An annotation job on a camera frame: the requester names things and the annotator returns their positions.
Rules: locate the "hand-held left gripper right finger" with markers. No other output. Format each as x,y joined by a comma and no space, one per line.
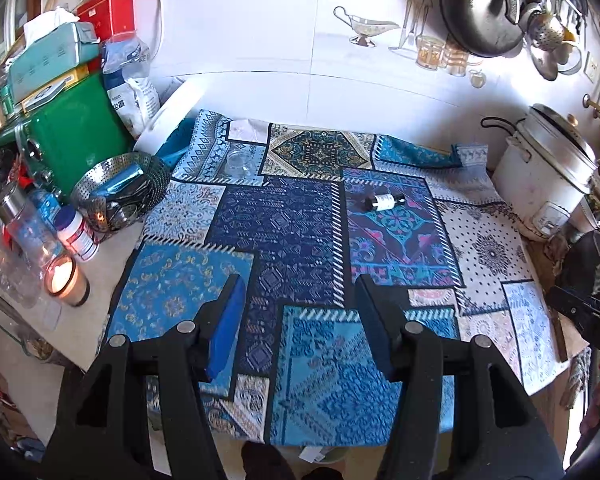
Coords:
375,330

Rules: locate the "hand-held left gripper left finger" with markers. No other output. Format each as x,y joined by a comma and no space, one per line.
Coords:
227,330

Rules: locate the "dark glass bottle white label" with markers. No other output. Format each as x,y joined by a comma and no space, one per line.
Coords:
382,202

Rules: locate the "dark round object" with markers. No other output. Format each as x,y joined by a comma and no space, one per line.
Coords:
580,260

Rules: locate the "patterned blue patchwork tablecloth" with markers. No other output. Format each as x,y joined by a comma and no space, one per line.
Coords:
290,230

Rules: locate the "white rice cooker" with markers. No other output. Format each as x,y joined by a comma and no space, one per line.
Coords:
540,175

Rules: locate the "lit candle in glass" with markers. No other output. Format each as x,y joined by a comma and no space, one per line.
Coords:
67,282

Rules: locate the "clear glass cup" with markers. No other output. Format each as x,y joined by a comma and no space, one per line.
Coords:
241,162

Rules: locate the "steel steamer basket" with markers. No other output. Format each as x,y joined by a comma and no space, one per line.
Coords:
147,180

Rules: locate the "white pill bottle red label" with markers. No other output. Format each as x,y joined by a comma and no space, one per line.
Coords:
77,235

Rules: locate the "blue tinted bottle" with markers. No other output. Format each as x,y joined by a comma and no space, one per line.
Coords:
46,206

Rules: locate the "steel capped clear bottle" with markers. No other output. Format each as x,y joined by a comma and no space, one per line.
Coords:
15,210

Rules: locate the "green metal appliance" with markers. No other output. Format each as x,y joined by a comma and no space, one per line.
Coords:
80,130

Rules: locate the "blue white plastic bag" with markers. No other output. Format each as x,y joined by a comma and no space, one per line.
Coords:
130,95

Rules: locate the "yellow green box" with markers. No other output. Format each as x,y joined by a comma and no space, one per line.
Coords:
55,89

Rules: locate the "steel colander ladle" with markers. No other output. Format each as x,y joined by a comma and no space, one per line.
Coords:
547,30

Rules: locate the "teal tissue box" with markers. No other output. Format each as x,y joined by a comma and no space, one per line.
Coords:
45,62

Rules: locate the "hanging dark steel wok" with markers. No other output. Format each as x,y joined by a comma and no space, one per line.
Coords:
475,10

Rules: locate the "red tin box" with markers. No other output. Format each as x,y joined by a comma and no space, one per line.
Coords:
107,12

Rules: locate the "white wall socket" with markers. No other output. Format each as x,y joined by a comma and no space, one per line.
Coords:
591,65

